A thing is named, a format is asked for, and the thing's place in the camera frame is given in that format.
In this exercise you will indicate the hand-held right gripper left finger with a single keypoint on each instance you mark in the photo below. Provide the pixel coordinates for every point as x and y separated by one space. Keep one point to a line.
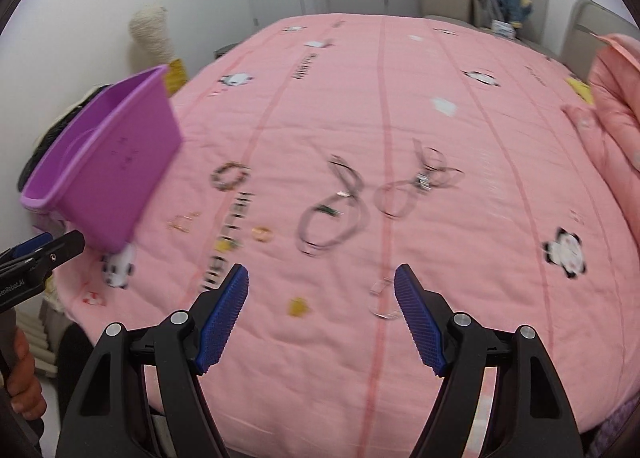
225 318

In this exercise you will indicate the folded pink quilt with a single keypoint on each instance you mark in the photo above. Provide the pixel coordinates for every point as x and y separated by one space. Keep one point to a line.
615 103

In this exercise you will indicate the small yellow flower charm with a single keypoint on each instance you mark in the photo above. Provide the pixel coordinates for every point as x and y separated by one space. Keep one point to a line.
297 308

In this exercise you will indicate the gold earrings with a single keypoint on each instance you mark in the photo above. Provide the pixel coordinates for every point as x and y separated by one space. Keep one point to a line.
182 223

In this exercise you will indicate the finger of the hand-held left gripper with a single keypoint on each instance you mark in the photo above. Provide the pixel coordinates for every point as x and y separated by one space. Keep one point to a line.
62 247
31 244

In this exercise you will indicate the silver bangle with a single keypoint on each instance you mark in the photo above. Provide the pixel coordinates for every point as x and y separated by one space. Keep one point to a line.
372 307

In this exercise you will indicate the cream and yellow plush toy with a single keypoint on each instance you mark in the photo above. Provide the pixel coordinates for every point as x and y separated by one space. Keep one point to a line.
150 33

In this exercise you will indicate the pink printed blanket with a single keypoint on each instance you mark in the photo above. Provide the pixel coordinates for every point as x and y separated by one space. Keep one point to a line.
400 88

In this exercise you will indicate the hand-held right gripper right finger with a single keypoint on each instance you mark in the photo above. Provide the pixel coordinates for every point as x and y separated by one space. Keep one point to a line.
420 323

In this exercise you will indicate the black puffer jacket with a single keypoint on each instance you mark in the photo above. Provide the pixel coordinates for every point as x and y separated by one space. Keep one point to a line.
55 133

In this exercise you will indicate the person's left hand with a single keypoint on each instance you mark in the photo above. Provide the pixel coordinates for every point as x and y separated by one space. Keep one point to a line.
24 378

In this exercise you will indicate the purple plastic basin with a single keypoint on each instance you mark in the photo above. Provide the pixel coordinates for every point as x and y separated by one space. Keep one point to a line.
125 163

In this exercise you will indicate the beige ribbed panel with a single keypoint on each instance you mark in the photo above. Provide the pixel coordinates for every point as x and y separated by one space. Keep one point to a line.
36 335

